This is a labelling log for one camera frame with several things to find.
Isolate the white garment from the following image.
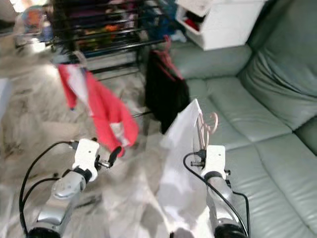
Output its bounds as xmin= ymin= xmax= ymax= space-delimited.
xmin=158 ymin=98 xmax=217 ymax=238

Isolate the pale pink plastic hanger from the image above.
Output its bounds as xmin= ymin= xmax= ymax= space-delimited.
xmin=197 ymin=112 xmax=220 ymax=149

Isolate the red plastic hanger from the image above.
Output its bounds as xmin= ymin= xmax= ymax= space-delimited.
xmin=154 ymin=35 xmax=185 ymax=80

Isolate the red garment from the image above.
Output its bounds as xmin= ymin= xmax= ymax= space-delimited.
xmin=58 ymin=63 xmax=139 ymax=157

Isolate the plain black garment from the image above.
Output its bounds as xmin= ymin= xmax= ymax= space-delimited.
xmin=145 ymin=50 xmax=191 ymax=134

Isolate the grey-green leather sofa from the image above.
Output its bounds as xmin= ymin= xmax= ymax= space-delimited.
xmin=171 ymin=0 xmax=317 ymax=238

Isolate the grey-green sofa cushion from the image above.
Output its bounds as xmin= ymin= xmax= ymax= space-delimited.
xmin=238 ymin=25 xmax=317 ymax=130

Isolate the white storage box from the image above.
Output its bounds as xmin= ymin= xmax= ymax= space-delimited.
xmin=176 ymin=0 xmax=268 ymax=51

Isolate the small red cloth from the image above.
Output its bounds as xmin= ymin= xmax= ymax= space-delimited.
xmin=183 ymin=17 xmax=204 ymax=31

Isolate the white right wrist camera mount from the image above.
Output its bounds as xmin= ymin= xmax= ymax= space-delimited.
xmin=202 ymin=145 xmax=227 ymax=175

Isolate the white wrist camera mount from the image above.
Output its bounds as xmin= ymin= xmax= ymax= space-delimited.
xmin=202 ymin=145 xmax=227 ymax=175
xmin=73 ymin=138 xmax=100 ymax=170

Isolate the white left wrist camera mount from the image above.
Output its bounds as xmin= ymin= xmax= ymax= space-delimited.
xmin=73 ymin=138 xmax=100 ymax=170

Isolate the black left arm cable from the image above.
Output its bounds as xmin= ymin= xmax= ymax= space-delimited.
xmin=19 ymin=141 xmax=80 ymax=236

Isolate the black wire drying rack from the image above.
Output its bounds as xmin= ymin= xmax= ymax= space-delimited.
xmin=52 ymin=0 xmax=179 ymax=67

